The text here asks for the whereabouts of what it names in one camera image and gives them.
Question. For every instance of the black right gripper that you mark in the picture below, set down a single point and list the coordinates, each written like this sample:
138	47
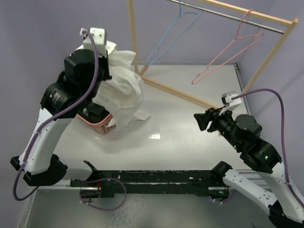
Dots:
213	114

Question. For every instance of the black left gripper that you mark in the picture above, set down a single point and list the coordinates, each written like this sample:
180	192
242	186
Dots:
104	61

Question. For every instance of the white shirt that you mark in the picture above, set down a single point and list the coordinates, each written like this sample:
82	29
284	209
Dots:
122	96

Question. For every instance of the dark pinstriped shirt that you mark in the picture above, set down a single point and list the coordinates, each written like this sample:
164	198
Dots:
94	113

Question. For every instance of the blue hanger hook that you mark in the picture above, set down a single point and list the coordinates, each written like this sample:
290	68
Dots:
171	36

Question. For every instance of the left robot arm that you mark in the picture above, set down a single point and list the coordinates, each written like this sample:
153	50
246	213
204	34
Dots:
74	90

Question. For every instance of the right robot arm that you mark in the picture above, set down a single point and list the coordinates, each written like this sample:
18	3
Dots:
283	206

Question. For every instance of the pink plastic laundry basket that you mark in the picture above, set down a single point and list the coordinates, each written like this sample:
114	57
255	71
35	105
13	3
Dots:
100	127

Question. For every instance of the wooden clothes rack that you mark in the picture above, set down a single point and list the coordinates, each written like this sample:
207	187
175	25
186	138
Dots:
290	25

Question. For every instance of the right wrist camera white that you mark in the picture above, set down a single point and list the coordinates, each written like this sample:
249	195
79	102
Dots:
229	102

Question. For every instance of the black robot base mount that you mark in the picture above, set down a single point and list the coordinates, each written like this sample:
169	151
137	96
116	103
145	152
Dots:
198	183

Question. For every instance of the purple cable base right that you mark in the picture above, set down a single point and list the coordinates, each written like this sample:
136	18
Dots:
231	196

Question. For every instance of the purple cable base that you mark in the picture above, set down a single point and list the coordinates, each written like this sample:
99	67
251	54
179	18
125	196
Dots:
106	192
231	196

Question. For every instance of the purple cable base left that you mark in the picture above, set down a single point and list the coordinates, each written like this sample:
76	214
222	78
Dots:
106	192

